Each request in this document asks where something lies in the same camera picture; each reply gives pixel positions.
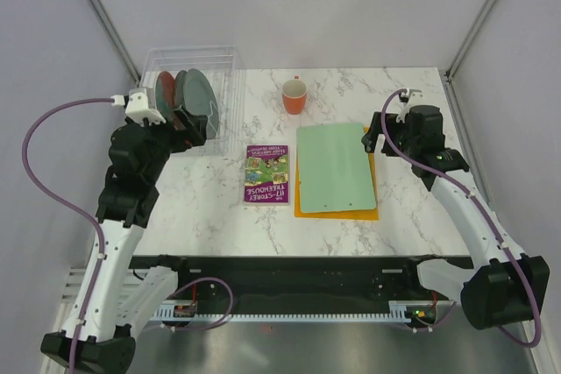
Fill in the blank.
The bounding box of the clear wire dish rack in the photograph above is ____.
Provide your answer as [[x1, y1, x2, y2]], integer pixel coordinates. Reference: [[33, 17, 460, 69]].
[[141, 46, 245, 156]]

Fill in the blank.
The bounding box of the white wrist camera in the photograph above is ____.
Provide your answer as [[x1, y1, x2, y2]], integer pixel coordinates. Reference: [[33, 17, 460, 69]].
[[125, 87, 166, 126], [398, 88, 423, 104]]

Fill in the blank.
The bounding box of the red and teal floral plate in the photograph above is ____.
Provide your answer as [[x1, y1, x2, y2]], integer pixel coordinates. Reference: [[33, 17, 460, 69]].
[[155, 71, 175, 122]]

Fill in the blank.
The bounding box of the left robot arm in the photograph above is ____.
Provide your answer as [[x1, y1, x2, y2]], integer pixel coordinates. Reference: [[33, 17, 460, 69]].
[[40, 108, 208, 373]]

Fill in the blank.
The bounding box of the white cable duct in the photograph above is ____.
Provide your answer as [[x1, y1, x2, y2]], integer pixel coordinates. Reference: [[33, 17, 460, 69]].
[[151, 299, 430, 323]]

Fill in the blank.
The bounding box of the orange folder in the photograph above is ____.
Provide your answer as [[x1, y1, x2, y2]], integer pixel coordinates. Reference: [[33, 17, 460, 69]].
[[294, 126, 380, 221]]

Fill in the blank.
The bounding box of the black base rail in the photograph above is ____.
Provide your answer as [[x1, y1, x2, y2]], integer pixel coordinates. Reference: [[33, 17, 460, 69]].
[[130, 255, 450, 310]]

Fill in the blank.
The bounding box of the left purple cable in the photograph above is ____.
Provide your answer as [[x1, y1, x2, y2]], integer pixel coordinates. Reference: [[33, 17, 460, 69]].
[[21, 96, 131, 370]]

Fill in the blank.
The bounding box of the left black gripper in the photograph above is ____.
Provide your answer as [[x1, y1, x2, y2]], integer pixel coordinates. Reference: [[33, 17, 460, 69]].
[[136, 103, 208, 181]]

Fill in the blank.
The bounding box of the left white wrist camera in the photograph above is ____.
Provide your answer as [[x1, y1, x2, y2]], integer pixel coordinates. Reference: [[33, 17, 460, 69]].
[[125, 87, 166, 126]]

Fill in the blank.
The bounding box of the dark blue speckled plate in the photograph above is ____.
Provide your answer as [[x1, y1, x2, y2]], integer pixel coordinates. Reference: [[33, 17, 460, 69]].
[[174, 70, 188, 107]]

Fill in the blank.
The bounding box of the mint green cutting board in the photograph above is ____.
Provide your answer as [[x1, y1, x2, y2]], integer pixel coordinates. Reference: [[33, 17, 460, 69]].
[[295, 123, 379, 215]]

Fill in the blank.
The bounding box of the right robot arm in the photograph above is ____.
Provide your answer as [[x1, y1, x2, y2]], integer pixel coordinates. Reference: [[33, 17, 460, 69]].
[[362, 105, 550, 335]]

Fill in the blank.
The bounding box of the grey-green plate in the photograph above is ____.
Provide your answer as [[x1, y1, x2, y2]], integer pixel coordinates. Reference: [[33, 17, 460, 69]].
[[183, 68, 220, 139]]

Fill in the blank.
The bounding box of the purple treehouse book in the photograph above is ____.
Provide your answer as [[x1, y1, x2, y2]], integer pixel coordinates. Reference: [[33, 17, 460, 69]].
[[244, 145, 290, 205]]

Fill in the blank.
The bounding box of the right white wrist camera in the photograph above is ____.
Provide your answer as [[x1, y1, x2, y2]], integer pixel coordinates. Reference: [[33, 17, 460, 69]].
[[398, 88, 423, 104]]

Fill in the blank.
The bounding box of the orange mug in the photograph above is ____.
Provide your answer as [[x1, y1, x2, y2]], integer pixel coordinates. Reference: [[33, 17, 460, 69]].
[[281, 76, 308, 115]]

